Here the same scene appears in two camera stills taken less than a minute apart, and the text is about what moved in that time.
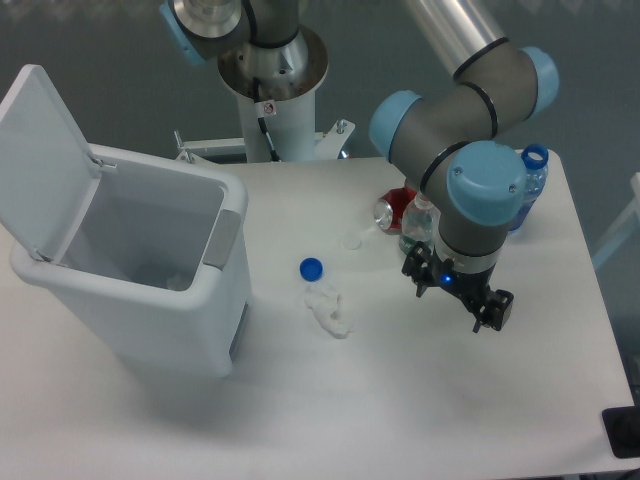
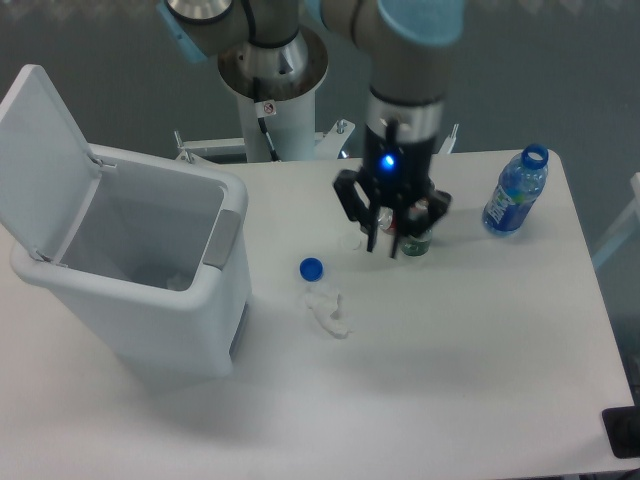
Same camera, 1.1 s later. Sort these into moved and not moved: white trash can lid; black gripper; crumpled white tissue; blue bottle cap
Moved: black gripper
Not moved: crumpled white tissue; blue bottle cap; white trash can lid
